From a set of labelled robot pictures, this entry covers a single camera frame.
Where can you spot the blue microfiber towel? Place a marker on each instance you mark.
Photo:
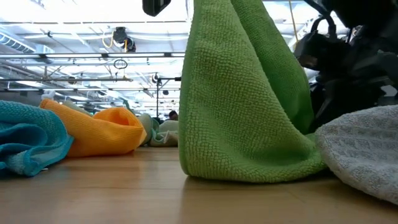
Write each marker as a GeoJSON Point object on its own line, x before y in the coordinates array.
{"type": "Point", "coordinates": [28, 137]}

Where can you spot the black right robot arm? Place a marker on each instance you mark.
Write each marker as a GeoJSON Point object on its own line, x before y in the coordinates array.
{"type": "Point", "coordinates": [351, 62]}

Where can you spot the orange microfiber towel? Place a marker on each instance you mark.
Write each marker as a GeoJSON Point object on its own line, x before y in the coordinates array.
{"type": "Point", "coordinates": [99, 137]}

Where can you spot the white robot figure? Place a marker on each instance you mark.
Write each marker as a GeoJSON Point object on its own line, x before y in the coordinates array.
{"type": "Point", "coordinates": [49, 95]}

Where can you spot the person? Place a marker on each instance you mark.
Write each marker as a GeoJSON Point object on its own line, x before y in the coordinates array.
{"type": "Point", "coordinates": [173, 115]}

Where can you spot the black frame stand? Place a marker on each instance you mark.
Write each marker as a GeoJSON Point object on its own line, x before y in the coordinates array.
{"type": "Point", "coordinates": [174, 79]}

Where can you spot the grey waffle microfiber towel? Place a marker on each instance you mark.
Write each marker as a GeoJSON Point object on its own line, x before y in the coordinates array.
{"type": "Point", "coordinates": [363, 149]}

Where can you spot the bright green microfiber towel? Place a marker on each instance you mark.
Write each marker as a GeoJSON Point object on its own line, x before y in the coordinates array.
{"type": "Point", "coordinates": [233, 109]}

